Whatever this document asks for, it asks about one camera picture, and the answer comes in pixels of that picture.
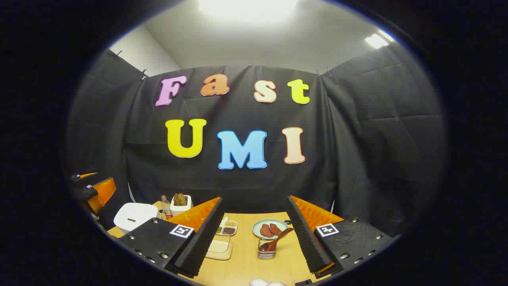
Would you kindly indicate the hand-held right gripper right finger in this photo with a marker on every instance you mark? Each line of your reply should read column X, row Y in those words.
column 307, row 242

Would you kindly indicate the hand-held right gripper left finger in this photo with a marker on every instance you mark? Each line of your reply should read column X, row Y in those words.
column 202, row 242

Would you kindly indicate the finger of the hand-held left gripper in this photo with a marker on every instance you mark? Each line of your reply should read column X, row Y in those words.
column 87, row 175
column 104, row 191

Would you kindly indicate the white square tray of rice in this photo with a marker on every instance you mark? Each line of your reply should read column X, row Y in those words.
column 219, row 247

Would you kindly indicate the white rice cooker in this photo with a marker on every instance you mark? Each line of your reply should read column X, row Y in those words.
column 133, row 216

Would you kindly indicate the dark wooden spoon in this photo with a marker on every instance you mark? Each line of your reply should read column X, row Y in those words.
column 268, row 245

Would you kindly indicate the white divided grain dish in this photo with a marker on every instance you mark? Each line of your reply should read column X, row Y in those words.
column 229, row 227

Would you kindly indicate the red sausage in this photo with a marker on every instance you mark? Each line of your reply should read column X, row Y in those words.
column 266, row 230
column 276, row 228

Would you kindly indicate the white toaster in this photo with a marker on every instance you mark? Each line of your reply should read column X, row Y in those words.
column 180, row 209

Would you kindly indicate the brown bread slice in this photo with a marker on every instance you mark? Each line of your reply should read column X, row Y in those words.
column 183, row 199
column 176, row 199

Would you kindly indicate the clear plastic bottle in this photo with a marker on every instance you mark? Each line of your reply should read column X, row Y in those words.
column 166, row 208

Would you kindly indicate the green round plate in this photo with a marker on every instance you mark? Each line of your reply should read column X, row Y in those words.
column 257, row 227

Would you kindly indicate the black backdrop cloth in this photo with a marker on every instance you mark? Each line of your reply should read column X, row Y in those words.
column 357, row 139

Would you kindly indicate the ceiling lamp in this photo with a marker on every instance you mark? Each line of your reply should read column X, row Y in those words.
column 248, row 6
column 377, row 39

